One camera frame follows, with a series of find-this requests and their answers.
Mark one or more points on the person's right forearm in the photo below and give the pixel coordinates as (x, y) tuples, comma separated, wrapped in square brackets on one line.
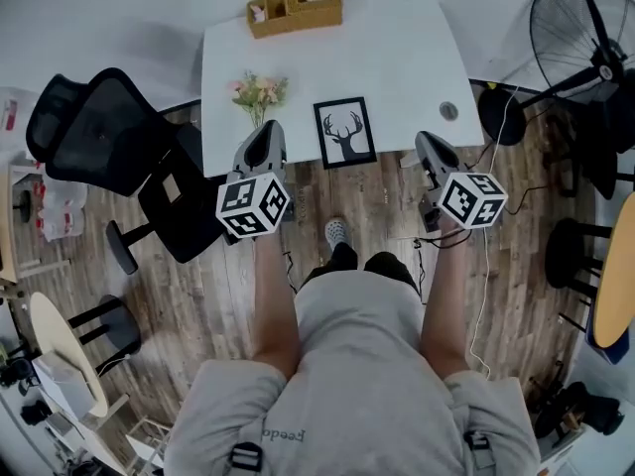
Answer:
[(449, 305)]

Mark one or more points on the person's grey shoe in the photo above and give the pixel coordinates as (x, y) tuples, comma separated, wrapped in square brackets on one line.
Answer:
[(336, 232)]

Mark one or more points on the yellow woven organiser box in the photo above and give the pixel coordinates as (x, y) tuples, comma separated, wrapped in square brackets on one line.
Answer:
[(297, 18)]

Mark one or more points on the black standing fan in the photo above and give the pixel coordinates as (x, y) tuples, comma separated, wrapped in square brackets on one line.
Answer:
[(590, 77)]

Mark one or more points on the black round stool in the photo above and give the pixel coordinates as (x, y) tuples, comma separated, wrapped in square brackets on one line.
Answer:
[(565, 253), (116, 327)]

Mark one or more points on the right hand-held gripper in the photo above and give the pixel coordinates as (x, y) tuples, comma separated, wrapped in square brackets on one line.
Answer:
[(471, 199)]

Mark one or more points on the white box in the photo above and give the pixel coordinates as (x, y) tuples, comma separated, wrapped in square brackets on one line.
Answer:
[(67, 382)]

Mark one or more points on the person's black trousers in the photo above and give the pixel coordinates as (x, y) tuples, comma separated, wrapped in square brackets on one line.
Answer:
[(387, 263)]

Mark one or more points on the person's left forearm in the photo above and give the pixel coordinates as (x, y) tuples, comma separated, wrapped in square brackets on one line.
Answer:
[(273, 305)]

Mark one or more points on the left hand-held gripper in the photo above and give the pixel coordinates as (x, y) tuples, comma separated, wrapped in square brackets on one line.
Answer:
[(253, 201)]

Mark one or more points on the black mesh office chair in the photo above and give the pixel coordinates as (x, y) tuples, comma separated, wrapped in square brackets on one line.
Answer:
[(114, 137)]

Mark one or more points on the round light wooden table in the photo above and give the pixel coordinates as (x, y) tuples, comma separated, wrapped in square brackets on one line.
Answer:
[(59, 335), (617, 285)]

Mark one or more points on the black equipment pile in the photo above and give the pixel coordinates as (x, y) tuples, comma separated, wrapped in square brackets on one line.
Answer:
[(580, 409)]

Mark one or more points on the clear bags with red items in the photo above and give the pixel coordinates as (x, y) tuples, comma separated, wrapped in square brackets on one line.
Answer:
[(59, 206)]

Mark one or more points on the person's grey shirt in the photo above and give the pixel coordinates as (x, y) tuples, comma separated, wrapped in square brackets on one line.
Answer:
[(357, 375)]

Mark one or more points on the glass vase with pink flowers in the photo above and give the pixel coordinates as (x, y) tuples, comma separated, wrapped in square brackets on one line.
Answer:
[(258, 94)]

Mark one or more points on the black deer picture frame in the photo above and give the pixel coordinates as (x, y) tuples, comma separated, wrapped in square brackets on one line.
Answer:
[(345, 134)]

